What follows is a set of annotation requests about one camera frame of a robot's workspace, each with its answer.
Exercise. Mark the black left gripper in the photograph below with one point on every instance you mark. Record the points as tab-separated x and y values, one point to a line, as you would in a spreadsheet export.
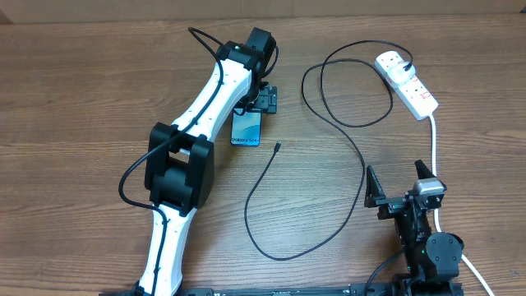
266	99

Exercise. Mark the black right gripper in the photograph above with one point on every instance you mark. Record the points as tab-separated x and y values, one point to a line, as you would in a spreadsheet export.
389	205

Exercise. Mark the Samsung Galaxy smartphone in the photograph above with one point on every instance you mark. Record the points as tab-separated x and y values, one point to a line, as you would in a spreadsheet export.
246	128

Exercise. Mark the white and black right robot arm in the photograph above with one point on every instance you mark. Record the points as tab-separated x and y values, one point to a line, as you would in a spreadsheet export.
432	258

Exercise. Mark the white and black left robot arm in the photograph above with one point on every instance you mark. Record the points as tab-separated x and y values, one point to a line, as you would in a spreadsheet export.
180	161

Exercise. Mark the white charger plug adapter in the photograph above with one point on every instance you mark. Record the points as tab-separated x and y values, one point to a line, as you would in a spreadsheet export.
402	72

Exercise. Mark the white power extension strip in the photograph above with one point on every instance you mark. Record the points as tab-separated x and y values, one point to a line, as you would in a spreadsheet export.
417	98

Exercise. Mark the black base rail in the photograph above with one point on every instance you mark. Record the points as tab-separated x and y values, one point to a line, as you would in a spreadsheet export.
351	290

